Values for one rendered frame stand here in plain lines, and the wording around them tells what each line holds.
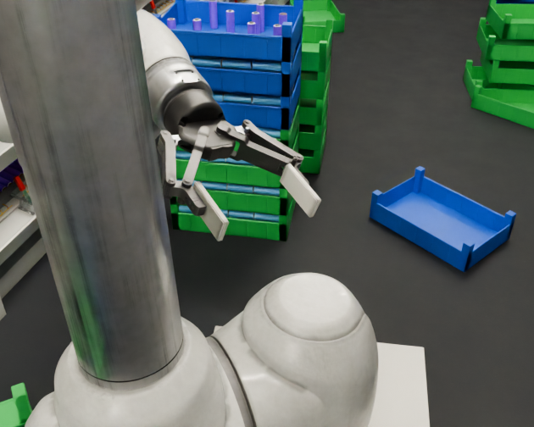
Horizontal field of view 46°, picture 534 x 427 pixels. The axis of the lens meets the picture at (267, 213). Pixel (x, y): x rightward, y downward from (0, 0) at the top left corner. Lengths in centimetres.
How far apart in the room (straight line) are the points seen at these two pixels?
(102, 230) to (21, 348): 98
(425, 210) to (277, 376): 115
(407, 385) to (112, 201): 61
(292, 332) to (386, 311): 81
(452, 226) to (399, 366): 79
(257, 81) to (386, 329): 60
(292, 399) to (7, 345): 89
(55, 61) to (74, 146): 6
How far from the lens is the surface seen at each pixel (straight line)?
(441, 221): 173
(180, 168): 155
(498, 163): 204
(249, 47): 137
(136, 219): 48
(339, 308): 68
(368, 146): 203
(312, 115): 178
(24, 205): 154
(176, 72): 85
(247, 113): 143
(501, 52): 234
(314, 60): 172
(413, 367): 99
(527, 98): 244
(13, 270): 158
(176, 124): 82
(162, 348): 58
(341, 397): 69
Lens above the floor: 100
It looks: 36 degrees down
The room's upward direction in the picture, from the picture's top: straight up
